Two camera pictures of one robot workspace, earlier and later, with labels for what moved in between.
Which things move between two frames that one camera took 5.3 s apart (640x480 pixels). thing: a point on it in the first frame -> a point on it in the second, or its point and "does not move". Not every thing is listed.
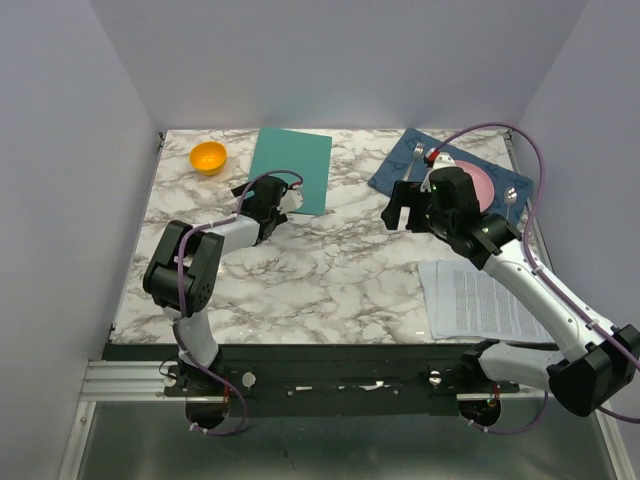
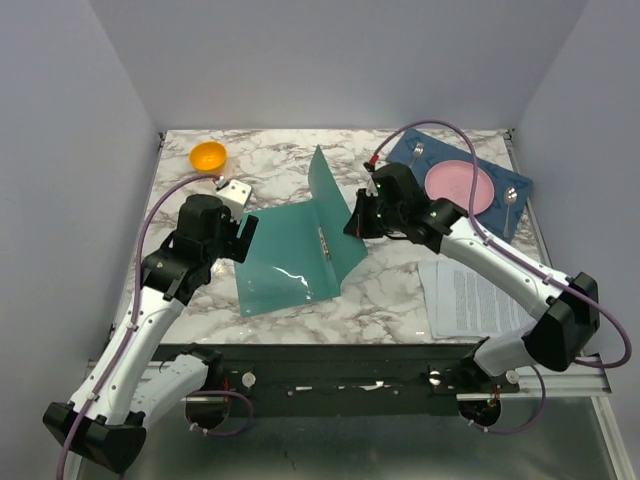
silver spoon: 510,198 does not move
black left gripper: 239,191 -> 238,246
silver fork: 417,151 does not move
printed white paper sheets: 462,302 does not move
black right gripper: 400,197 -> 358,225
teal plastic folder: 307,154 -> 300,254
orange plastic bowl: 207,158 does not move
